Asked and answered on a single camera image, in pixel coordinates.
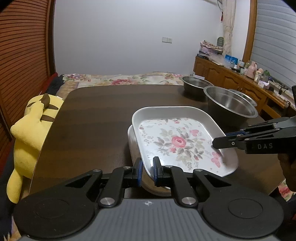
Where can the person's right hand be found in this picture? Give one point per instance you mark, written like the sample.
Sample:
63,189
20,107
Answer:
289,169

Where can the louvered wooden wardrobe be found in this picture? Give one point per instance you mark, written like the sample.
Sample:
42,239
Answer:
23,58

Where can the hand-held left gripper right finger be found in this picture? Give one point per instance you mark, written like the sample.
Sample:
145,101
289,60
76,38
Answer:
157,172

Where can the small stainless steel bowl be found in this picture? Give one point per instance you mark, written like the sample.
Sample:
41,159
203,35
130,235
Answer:
247,97

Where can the dark red navy cloth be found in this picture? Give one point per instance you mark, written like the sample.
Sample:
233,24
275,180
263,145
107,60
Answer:
53,83

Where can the yellow plush toy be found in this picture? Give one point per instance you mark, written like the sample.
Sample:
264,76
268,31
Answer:
30,139

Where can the white wall switch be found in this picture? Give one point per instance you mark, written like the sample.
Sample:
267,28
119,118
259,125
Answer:
167,39

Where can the grey oval fan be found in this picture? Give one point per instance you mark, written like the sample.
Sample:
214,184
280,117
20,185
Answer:
220,41

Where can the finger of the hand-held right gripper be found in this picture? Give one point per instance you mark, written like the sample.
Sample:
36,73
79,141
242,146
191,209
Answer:
266,128
229,142

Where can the red hanging ornament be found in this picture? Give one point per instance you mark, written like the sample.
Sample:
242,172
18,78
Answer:
222,15

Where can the medium stainless steel bowl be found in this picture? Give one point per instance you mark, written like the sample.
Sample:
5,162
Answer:
196,85

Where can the floral bed blanket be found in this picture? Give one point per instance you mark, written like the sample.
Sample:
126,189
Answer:
120,80

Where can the blue box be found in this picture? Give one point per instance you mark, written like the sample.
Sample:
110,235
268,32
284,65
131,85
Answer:
231,59

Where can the pile of folded cloths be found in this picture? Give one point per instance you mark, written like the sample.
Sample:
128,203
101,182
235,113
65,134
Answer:
210,47

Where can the white paper bag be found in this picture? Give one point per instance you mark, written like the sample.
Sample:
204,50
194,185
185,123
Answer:
197,76

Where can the large stainless steel bowl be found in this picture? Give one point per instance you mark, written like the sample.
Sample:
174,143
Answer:
231,104

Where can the wooden sideboard cabinet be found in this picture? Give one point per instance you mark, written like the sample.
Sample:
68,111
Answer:
231,78

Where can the pink tissue box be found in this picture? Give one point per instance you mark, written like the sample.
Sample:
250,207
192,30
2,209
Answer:
263,83

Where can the clear plastic bag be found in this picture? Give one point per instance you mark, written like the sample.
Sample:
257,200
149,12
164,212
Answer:
218,60

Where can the wooden window frame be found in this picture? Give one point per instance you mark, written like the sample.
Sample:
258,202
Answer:
251,30

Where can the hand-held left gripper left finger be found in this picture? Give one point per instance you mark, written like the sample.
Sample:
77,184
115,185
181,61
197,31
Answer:
138,172

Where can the white floral square plate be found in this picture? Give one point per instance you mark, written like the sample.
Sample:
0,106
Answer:
131,144
178,139

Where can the cream curtain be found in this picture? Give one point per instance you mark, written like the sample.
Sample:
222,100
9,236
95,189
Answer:
227,27

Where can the pink bottle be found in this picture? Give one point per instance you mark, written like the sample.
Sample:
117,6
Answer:
252,69

